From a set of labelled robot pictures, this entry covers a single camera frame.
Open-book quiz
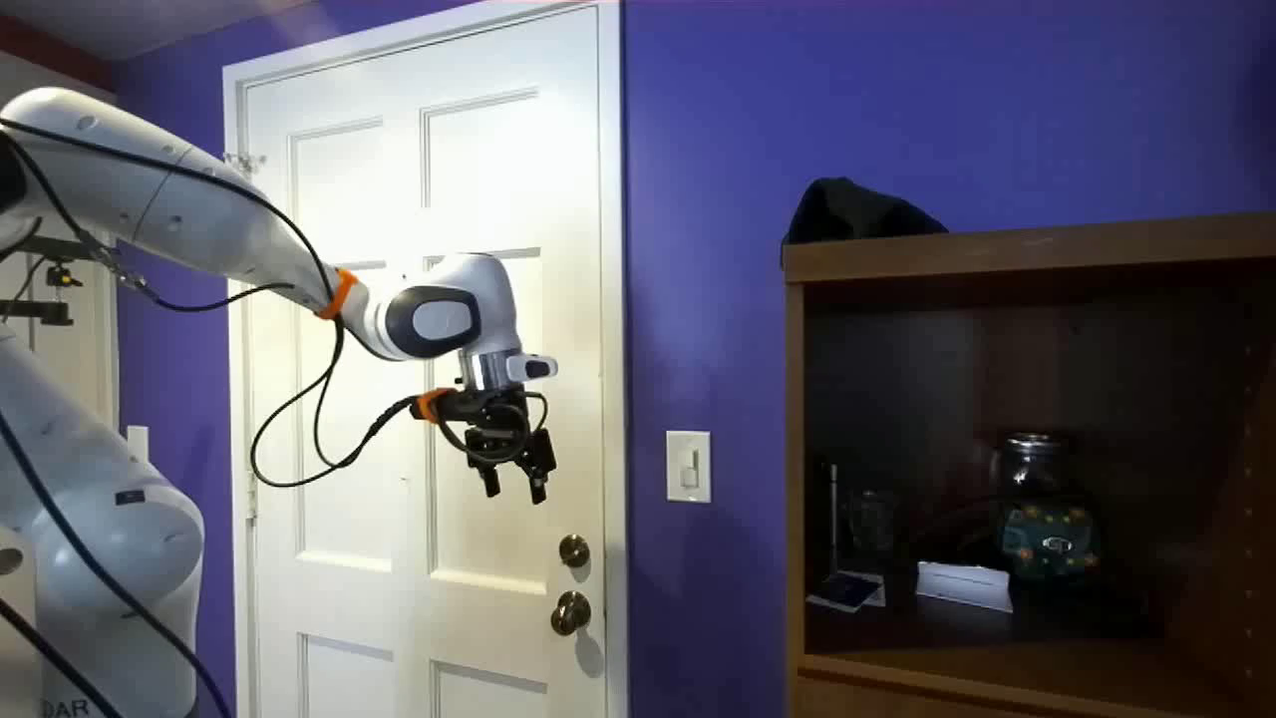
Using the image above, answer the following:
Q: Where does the brown wooden shelf cabinet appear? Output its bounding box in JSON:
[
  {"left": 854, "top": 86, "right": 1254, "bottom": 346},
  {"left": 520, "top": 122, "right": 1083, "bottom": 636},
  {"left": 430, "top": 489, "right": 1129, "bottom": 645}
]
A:
[{"left": 780, "top": 213, "right": 1276, "bottom": 718}]

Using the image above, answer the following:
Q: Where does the white panelled door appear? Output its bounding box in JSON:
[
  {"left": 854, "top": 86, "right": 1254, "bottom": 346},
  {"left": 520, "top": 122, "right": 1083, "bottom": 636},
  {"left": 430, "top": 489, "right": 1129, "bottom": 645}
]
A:
[{"left": 235, "top": 5, "right": 609, "bottom": 718}]

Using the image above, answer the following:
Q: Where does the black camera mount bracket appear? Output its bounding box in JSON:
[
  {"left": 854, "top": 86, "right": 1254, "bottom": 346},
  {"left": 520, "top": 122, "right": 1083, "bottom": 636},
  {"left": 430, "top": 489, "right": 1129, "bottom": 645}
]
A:
[{"left": 0, "top": 235, "right": 82, "bottom": 332}]

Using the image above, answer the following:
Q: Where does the white light switch plate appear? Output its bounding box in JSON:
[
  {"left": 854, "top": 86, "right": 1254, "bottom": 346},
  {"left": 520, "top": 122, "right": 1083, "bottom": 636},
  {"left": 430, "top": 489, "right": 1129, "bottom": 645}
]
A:
[{"left": 664, "top": 428, "right": 713, "bottom": 505}]

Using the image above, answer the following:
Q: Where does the glass jar with lid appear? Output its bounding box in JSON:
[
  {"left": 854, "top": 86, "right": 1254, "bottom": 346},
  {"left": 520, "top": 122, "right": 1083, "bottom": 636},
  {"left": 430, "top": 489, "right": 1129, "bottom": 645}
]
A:
[{"left": 995, "top": 432, "right": 1104, "bottom": 589}]

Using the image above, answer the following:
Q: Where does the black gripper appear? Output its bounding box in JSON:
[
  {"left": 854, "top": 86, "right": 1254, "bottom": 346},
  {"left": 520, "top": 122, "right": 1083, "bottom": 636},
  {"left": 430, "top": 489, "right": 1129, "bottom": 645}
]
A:
[{"left": 445, "top": 379, "right": 563, "bottom": 505}]

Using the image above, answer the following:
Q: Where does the white folded card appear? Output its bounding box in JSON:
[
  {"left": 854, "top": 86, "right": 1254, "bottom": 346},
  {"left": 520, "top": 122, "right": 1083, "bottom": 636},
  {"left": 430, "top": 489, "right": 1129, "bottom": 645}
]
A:
[{"left": 915, "top": 557, "right": 1017, "bottom": 618}]

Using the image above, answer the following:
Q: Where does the dark round door knob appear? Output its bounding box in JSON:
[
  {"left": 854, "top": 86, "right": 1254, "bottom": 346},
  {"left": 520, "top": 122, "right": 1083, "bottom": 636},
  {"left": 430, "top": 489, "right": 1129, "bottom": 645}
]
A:
[{"left": 548, "top": 589, "right": 600, "bottom": 637}]

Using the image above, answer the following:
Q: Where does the white panel door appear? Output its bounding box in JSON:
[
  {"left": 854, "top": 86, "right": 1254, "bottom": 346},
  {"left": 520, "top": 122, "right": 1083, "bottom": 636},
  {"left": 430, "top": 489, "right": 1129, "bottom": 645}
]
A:
[{"left": 219, "top": 0, "right": 629, "bottom": 718}]

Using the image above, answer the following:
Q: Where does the small blue white box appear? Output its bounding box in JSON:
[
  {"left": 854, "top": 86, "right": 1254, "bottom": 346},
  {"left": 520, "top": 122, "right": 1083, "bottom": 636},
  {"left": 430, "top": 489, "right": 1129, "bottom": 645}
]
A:
[{"left": 806, "top": 566, "right": 891, "bottom": 618}]

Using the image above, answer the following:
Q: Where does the dark cap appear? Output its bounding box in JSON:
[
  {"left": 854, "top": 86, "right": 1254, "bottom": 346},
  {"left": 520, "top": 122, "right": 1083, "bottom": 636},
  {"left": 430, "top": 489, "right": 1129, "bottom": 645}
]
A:
[{"left": 781, "top": 176, "right": 948, "bottom": 247}]

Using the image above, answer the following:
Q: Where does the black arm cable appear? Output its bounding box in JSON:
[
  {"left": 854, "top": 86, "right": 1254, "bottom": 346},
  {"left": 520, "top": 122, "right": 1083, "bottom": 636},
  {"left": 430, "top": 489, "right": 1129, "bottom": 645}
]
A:
[{"left": 0, "top": 412, "right": 239, "bottom": 718}]

